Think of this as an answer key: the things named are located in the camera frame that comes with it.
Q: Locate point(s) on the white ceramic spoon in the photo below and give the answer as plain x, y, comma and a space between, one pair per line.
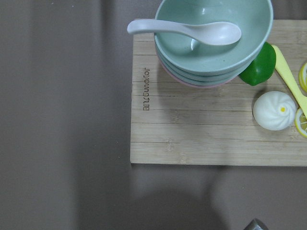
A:
215, 34

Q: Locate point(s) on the wooden cutting board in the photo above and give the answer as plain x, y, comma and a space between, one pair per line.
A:
173, 123

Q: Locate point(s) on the green lime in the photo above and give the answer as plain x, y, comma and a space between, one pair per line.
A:
261, 68

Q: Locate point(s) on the white steamed bun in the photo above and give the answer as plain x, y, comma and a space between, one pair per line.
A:
274, 110

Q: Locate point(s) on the green stacked bowls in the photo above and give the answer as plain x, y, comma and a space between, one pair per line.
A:
253, 17

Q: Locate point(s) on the yellow plastic knife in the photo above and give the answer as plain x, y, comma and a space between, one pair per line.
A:
284, 71

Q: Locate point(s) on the lemon slice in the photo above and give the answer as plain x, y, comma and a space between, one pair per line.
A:
302, 76
301, 122

